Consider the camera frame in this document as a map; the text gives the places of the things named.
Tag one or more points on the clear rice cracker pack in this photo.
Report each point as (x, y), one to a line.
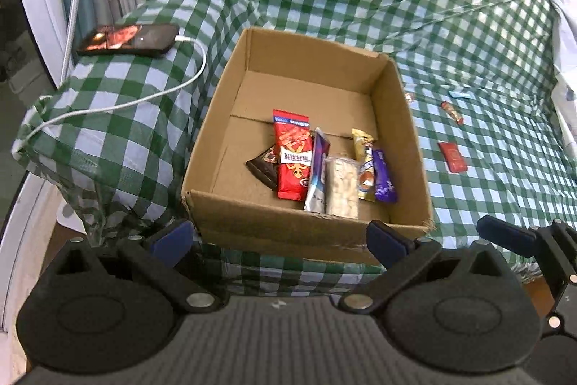
(342, 193)

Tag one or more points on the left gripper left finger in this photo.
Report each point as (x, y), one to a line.
(156, 258)

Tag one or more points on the green checkered sofa cover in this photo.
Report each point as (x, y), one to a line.
(116, 139)

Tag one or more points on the purple white wafer pack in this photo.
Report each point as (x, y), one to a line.
(315, 198)

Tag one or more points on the light blue sachet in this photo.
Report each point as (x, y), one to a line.
(460, 94)

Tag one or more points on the black cracker packet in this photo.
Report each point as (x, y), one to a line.
(265, 168)

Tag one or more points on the yellow candy bar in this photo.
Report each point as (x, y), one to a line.
(364, 145)

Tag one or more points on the small red candy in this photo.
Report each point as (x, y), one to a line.
(452, 112)

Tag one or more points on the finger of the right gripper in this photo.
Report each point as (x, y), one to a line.
(554, 249)

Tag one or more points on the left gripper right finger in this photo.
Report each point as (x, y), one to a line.
(405, 263)

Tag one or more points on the black smartphone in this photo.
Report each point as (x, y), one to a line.
(140, 39)

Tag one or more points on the purple chocolate bar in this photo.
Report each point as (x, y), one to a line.
(384, 188)

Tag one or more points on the white printed plastic bag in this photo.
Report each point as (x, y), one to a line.
(564, 92)

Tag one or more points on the brown cardboard box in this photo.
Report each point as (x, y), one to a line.
(251, 182)

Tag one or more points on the red white snack packet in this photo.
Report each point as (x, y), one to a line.
(293, 143)

